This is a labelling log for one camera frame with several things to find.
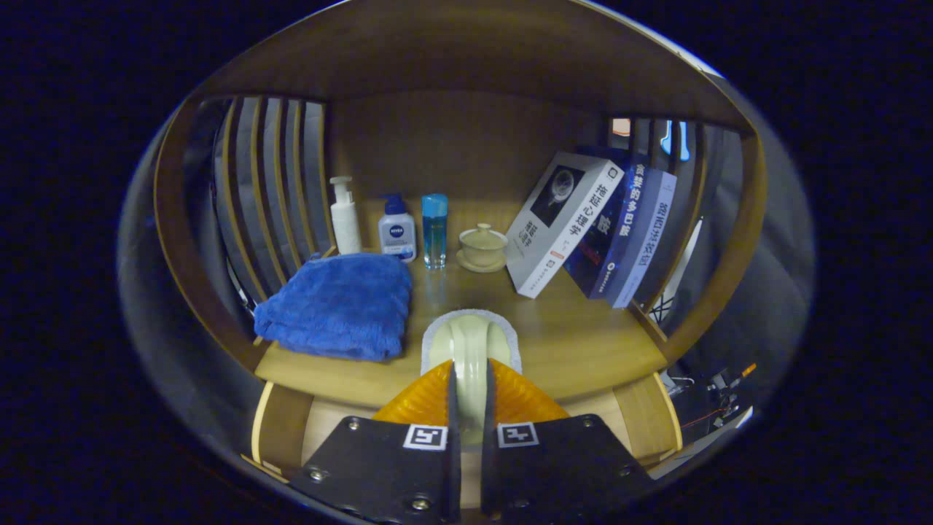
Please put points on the pale blue book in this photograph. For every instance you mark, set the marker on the pale blue book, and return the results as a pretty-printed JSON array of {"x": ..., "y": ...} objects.
[{"x": 645, "y": 240}]

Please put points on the white book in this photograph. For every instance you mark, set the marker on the white book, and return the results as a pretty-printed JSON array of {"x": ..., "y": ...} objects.
[{"x": 561, "y": 219}]

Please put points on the black backdrop cloth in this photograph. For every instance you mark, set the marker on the black backdrop cloth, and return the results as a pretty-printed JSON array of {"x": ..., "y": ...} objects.
[{"x": 783, "y": 306}]

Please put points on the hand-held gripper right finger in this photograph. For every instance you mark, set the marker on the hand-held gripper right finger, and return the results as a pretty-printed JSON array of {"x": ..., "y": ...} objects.
[{"x": 488, "y": 474}]

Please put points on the clear blue bottle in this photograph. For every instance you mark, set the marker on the clear blue bottle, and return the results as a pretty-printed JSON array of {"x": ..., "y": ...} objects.
[{"x": 435, "y": 233}]

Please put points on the white bottle with blue cap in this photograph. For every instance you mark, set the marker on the white bottle with blue cap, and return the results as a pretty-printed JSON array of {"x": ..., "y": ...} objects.
[{"x": 397, "y": 233}]

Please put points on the dark blue book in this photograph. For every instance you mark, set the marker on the dark blue book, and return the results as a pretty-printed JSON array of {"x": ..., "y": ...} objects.
[{"x": 605, "y": 248}]

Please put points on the black device with orange tip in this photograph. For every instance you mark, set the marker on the black device with orange tip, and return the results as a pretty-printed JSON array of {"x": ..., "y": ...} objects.
[{"x": 729, "y": 383}]

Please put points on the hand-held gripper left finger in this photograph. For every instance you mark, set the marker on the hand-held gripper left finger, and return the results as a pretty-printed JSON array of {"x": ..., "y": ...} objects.
[{"x": 453, "y": 474}]

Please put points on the white pump bottle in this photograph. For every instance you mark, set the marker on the white pump bottle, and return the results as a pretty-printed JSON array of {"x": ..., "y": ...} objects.
[{"x": 346, "y": 226}]

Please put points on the wooden countertop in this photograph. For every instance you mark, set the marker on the wooden countertop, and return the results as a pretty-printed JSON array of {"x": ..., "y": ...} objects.
[{"x": 583, "y": 350}]

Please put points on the wooden drawer with black knob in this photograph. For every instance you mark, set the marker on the wooden drawer with black knob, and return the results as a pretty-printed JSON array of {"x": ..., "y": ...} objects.
[{"x": 280, "y": 430}]

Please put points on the folded blue towel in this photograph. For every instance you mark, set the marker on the folded blue towel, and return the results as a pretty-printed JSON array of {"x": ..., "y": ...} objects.
[{"x": 335, "y": 306}]

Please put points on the wooden cabinet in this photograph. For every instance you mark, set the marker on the wooden cabinet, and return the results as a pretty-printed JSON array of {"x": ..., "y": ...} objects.
[{"x": 452, "y": 146}]

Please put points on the pale green scrub brush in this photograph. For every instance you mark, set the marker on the pale green scrub brush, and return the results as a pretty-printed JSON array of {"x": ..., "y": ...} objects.
[{"x": 470, "y": 343}]

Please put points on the beige lidded tea cup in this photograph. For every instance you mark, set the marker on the beige lidded tea cup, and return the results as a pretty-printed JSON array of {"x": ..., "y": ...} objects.
[{"x": 482, "y": 248}]

